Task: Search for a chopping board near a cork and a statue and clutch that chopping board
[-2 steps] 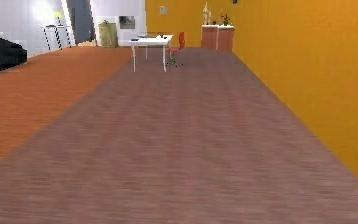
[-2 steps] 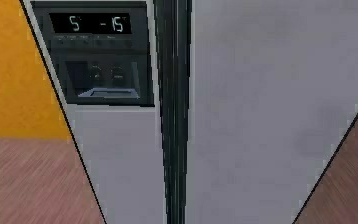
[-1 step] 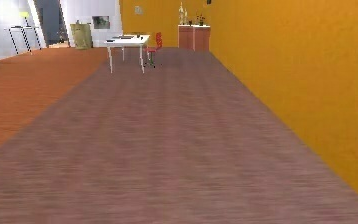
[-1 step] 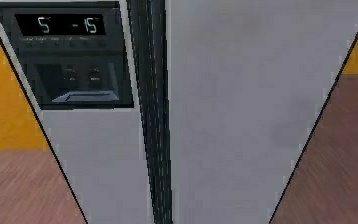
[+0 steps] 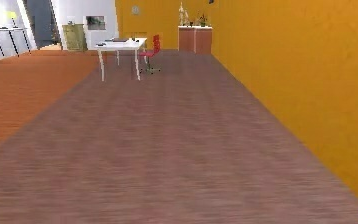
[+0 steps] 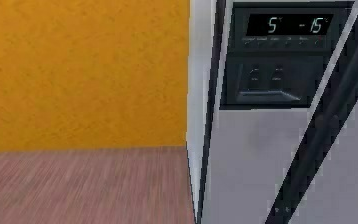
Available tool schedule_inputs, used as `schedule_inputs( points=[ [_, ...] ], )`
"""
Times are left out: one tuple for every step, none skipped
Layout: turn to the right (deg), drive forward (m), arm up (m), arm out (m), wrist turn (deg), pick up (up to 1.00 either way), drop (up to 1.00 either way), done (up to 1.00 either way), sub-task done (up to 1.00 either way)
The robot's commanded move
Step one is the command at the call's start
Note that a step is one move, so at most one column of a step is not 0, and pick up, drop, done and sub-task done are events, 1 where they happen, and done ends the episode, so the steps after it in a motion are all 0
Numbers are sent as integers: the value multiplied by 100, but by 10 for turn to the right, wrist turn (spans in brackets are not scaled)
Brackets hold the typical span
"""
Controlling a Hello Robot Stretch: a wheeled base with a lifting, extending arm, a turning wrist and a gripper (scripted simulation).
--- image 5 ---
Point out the pale statue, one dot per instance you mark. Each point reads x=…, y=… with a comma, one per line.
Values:
x=183, y=15

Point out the red office chair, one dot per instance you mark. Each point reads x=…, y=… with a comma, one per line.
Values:
x=154, y=46

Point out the brown cabinet with white top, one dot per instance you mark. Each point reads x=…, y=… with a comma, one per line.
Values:
x=195, y=40

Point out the white desk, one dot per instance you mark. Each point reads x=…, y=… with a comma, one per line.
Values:
x=127, y=44

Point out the small potted plant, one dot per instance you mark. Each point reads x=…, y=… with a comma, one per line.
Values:
x=202, y=20

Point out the dark laptop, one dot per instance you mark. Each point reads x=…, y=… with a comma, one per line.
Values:
x=116, y=40

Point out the framed dark picture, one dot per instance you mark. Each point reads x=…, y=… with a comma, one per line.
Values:
x=95, y=22

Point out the olive green cabinet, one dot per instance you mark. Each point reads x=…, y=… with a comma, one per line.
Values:
x=74, y=37

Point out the yellow table lamp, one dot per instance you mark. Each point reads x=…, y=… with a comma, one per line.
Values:
x=11, y=16

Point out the round grey wall clock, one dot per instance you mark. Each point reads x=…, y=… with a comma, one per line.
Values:
x=135, y=10

